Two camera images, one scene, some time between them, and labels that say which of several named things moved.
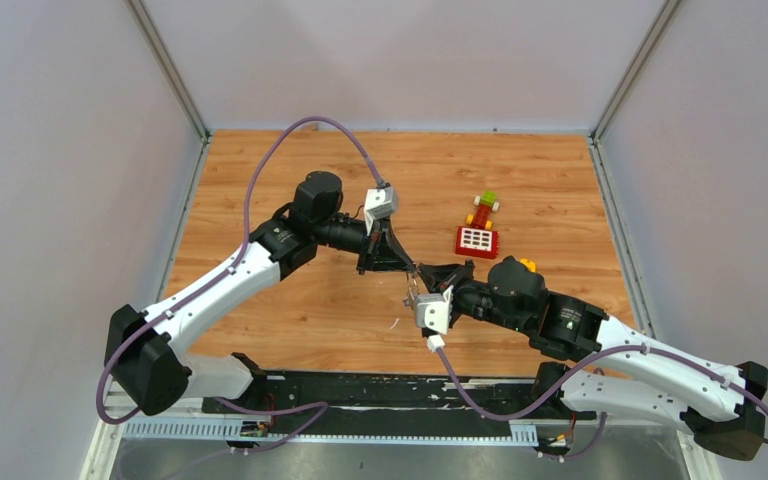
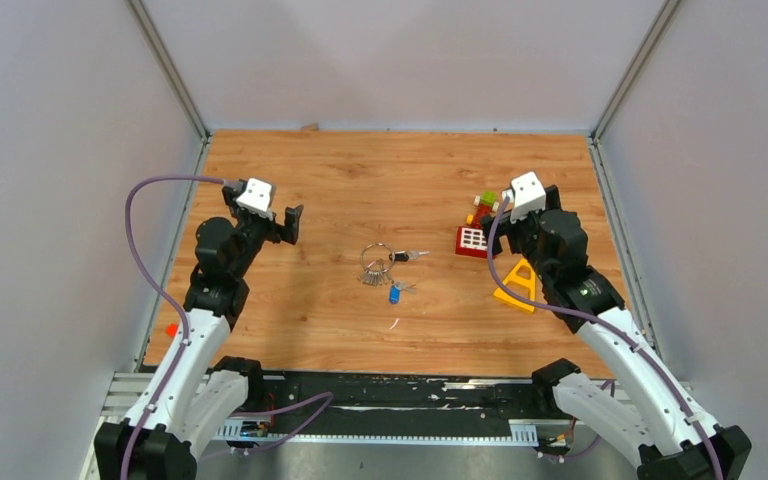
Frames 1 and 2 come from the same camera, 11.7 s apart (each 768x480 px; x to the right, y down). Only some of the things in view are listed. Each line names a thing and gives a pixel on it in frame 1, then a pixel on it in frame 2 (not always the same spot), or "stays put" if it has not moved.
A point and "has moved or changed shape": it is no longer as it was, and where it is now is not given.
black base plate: (398, 397) stays put
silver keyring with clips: (413, 289) has moved or changed shape
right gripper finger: (440, 276) → (501, 229)
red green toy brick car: (486, 203) stays put
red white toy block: (477, 242) stays put
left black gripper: (383, 251) → (288, 232)
